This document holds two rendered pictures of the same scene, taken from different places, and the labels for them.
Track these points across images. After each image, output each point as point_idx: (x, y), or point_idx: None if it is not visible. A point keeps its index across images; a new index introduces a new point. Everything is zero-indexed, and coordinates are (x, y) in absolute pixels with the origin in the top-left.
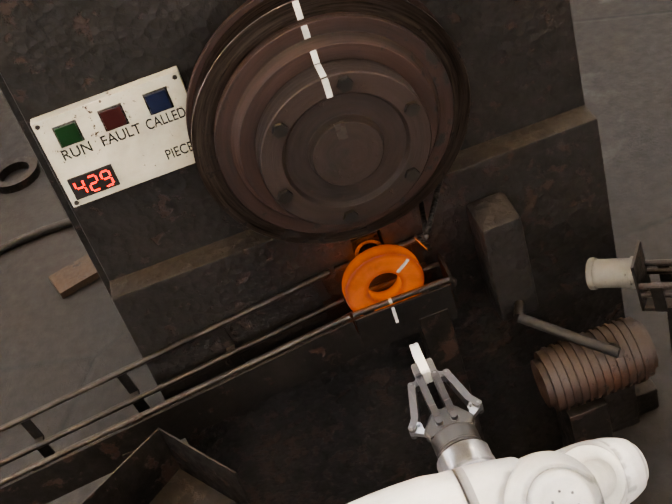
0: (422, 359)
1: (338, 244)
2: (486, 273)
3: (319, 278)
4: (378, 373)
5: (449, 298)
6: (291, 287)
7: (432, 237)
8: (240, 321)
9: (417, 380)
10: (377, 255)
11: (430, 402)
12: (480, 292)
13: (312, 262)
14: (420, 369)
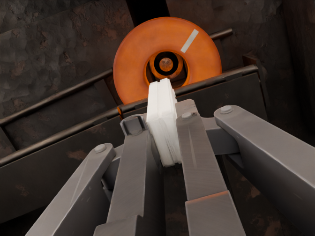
0: (164, 96)
1: (122, 35)
2: (309, 78)
3: (100, 76)
4: (180, 212)
5: (256, 96)
6: (71, 86)
7: (236, 39)
8: (23, 125)
9: (126, 138)
10: (153, 18)
11: (124, 209)
12: (296, 126)
13: (93, 57)
14: (148, 114)
